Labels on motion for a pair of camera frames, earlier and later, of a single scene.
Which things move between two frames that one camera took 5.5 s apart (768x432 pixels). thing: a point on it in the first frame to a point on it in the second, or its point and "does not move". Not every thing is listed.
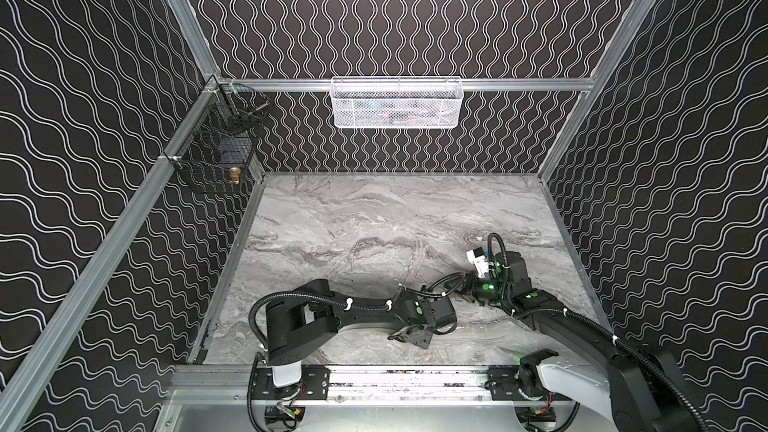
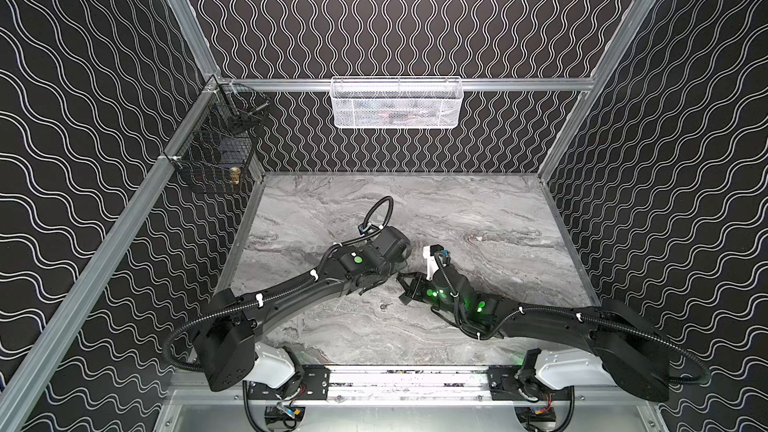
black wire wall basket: [217, 153] does not move
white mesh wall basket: [396, 102] does not move
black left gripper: [411, 333] to [372, 279]
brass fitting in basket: [235, 175] does not move
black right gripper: [475, 283] to [417, 288]
